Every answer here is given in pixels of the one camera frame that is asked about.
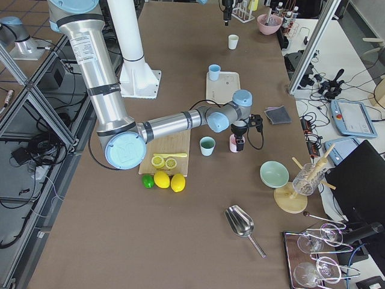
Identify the pink plastic cup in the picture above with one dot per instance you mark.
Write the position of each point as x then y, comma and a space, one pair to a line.
233, 144

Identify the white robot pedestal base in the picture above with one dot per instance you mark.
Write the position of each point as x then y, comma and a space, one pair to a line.
137, 79

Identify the white dish rack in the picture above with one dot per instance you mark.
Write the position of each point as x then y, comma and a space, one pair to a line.
243, 10

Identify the blue plastic cup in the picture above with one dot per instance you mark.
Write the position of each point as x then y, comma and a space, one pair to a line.
214, 72

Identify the green plastic cup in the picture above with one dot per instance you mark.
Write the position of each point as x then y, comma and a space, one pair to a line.
207, 145

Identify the yellow lemon near board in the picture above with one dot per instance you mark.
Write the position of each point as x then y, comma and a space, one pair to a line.
178, 182

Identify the wooden glass drying stand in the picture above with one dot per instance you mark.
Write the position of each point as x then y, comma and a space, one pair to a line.
290, 201

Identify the lemon slice lower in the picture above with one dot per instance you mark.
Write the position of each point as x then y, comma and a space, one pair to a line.
170, 163

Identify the metal wine glass rack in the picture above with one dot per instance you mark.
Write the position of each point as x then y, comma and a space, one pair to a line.
294, 256

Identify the lemon slice upper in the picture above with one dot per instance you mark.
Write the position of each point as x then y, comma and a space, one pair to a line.
158, 162

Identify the grey folded cloth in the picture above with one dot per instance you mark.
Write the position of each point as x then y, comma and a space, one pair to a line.
277, 115

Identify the clear glass mug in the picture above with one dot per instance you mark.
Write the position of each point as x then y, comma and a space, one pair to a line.
306, 181

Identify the wine glass upper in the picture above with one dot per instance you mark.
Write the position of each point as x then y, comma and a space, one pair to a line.
314, 240

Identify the steel ice scoop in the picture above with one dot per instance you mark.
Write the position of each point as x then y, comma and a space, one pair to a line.
242, 225

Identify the black laptop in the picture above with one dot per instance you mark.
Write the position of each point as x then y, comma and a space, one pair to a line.
359, 181

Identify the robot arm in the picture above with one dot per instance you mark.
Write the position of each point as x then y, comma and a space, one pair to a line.
122, 138
18, 33

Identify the green lime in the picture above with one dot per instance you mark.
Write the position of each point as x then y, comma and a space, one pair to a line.
148, 181

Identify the beige rabbit tray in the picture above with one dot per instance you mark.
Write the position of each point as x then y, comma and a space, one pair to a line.
221, 91

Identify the yellow lemon middle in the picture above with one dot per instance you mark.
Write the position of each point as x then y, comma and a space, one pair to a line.
161, 179

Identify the yellow plastic knife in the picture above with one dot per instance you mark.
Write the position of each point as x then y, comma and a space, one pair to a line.
180, 155

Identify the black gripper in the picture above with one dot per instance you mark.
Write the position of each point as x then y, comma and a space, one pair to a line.
226, 6
237, 131

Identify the blue teach pendant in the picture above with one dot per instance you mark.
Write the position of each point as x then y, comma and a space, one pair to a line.
342, 148
351, 118

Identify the lemon slice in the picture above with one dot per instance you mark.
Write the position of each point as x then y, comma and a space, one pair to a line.
158, 162
170, 163

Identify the bamboo cutting board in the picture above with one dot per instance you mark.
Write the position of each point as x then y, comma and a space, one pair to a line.
171, 144

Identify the cream plastic cup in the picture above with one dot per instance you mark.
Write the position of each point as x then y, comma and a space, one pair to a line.
233, 40

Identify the aluminium frame post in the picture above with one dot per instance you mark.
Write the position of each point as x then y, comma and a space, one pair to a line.
320, 28

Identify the wine glass lower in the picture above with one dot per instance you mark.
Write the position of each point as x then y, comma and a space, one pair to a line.
323, 272

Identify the pink ice bowl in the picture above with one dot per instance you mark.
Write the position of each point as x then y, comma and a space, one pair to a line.
270, 27

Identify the green bowl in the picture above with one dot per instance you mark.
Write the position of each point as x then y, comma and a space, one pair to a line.
274, 174

